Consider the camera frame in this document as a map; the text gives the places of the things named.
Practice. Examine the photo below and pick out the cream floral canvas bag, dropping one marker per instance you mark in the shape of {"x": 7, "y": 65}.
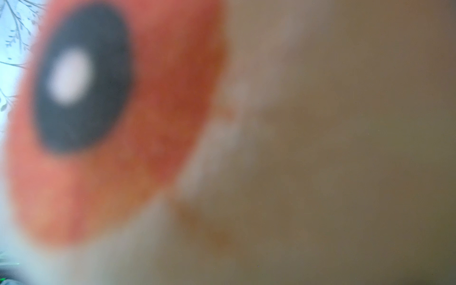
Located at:
{"x": 235, "y": 143}

